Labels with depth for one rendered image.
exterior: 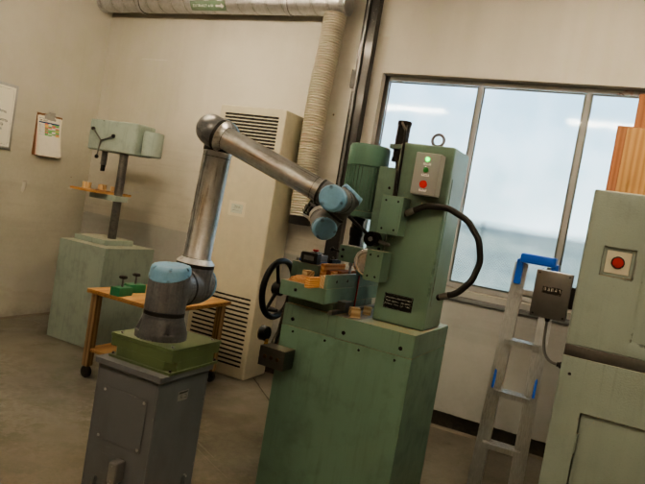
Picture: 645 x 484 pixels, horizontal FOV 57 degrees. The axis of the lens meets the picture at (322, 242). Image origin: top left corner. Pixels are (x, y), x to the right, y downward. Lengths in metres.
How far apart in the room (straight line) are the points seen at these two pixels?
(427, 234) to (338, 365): 0.62
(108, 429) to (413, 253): 1.29
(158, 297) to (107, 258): 2.10
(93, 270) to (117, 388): 2.14
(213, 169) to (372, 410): 1.11
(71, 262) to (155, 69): 1.65
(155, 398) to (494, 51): 2.80
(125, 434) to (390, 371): 0.98
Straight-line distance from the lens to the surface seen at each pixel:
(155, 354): 2.18
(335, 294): 2.39
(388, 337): 2.28
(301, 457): 2.55
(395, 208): 2.29
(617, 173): 3.58
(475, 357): 3.76
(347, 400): 2.39
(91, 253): 4.35
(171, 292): 2.20
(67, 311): 4.53
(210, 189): 2.34
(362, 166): 2.48
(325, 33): 4.10
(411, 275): 2.35
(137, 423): 2.24
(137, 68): 5.16
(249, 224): 3.95
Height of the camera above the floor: 1.20
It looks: 3 degrees down
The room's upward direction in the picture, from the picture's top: 10 degrees clockwise
